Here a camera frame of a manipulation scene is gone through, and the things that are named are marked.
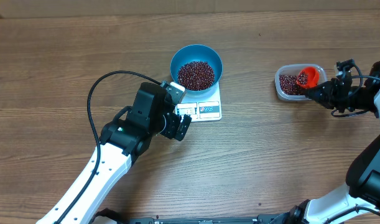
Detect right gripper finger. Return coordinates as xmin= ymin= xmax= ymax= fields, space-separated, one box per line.
xmin=304 ymin=80 xmax=335 ymax=93
xmin=305 ymin=91 xmax=333 ymax=109

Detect orange measuring scoop blue handle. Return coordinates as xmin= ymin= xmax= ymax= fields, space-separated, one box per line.
xmin=300 ymin=67 xmax=320 ymax=89

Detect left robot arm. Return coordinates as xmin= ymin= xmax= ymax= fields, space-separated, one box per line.
xmin=39 ymin=82 xmax=191 ymax=223

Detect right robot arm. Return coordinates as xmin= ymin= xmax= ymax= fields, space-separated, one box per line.
xmin=257 ymin=59 xmax=380 ymax=223

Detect white digital kitchen scale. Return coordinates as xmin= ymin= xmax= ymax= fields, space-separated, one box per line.
xmin=174 ymin=83 xmax=223 ymax=123

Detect red beans in scoop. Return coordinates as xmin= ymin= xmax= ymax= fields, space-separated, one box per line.
xmin=297 ymin=71 xmax=308 ymax=86

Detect red beans in bowl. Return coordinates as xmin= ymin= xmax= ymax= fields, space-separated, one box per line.
xmin=177 ymin=61 xmax=215 ymax=91

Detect red beans in container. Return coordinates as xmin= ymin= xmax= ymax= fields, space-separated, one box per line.
xmin=279 ymin=75 xmax=305 ymax=95

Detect clear plastic container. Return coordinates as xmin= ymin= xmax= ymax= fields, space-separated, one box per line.
xmin=274 ymin=63 xmax=327 ymax=101

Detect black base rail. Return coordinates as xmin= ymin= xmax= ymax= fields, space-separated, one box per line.
xmin=93 ymin=208 xmax=292 ymax=224

